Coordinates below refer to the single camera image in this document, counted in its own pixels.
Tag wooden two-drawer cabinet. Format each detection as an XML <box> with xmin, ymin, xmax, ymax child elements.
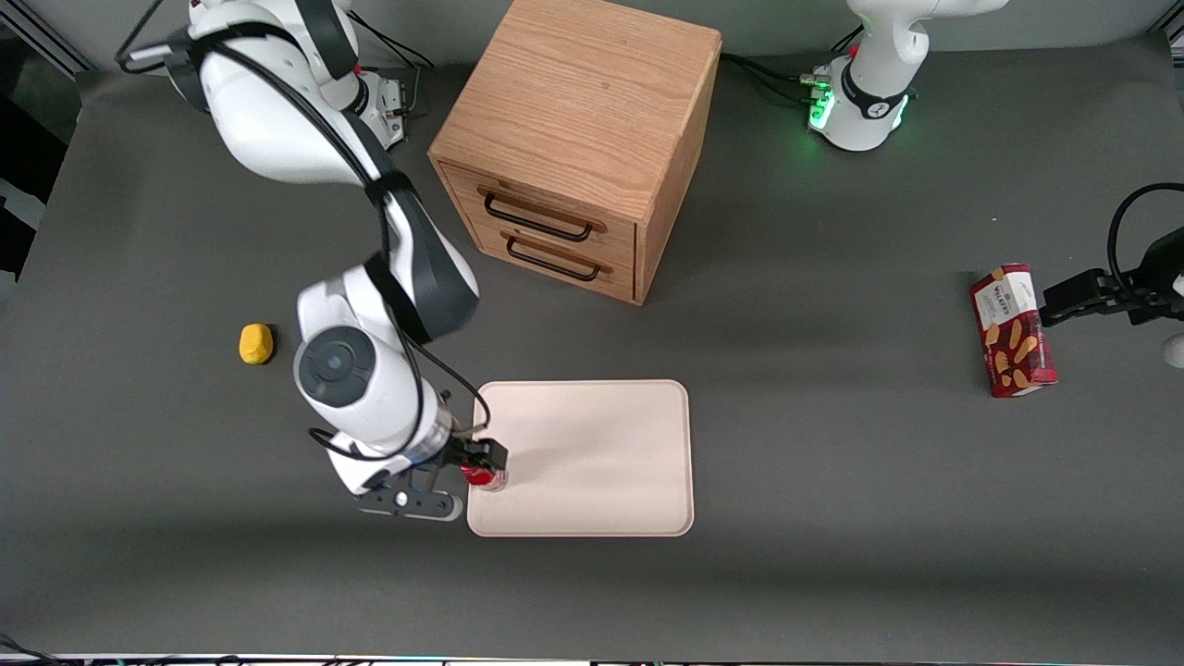
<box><xmin>428</xmin><ymin>0</ymin><xmax>723</xmax><ymax>306</ymax></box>

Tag wooden drawer front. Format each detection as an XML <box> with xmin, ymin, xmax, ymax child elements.
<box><xmin>467</xmin><ymin>220</ymin><xmax>639</xmax><ymax>304</ymax></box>
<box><xmin>440</xmin><ymin>162</ymin><xmax>639</xmax><ymax>249</ymax></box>

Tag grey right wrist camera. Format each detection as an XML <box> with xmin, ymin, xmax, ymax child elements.
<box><xmin>355</xmin><ymin>481</ymin><xmax>464</xmax><ymax>524</ymax></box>

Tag black left arm base cables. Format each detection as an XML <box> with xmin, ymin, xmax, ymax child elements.
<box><xmin>721</xmin><ymin>52</ymin><xmax>831</xmax><ymax>105</ymax></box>

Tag black cable along right arm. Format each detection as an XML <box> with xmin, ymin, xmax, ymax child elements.
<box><xmin>116</xmin><ymin>0</ymin><xmax>491</xmax><ymax>463</ymax></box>

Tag pale pink rectangular tray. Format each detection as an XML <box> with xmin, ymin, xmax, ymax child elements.
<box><xmin>466</xmin><ymin>379</ymin><xmax>695</xmax><ymax>538</ymax></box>

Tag red tartan shortbread box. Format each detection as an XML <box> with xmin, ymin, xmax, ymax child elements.
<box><xmin>969</xmin><ymin>264</ymin><xmax>1059</xmax><ymax>399</ymax></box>

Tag black cable loop left gripper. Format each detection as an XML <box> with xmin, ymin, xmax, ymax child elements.
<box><xmin>1106</xmin><ymin>182</ymin><xmax>1184</xmax><ymax>299</ymax></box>

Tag black arm base cables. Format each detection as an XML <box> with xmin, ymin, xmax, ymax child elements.
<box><xmin>721</xmin><ymin>52</ymin><xmax>831</xmax><ymax>105</ymax></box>
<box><xmin>351</xmin><ymin>9</ymin><xmax>438</xmax><ymax>71</ymax></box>

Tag yellow lemon-shaped object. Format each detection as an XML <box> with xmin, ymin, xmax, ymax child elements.
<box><xmin>239</xmin><ymin>323</ymin><xmax>276</xmax><ymax>366</ymax></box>

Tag black drawer handle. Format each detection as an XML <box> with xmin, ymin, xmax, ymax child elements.
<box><xmin>482</xmin><ymin>189</ymin><xmax>595</xmax><ymax>244</ymax></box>
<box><xmin>504</xmin><ymin>232</ymin><xmax>603</xmax><ymax>283</ymax></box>

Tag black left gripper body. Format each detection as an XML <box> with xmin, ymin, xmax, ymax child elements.
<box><xmin>1140</xmin><ymin>229</ymin><xmax>1184</xmax><ymax>325</ymax></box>

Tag black right arm base cables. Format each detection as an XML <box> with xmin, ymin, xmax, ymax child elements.
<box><xmin>351</xmin><ymin>9</ymin><xmax>438</xmax><ymax>71</ymax></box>

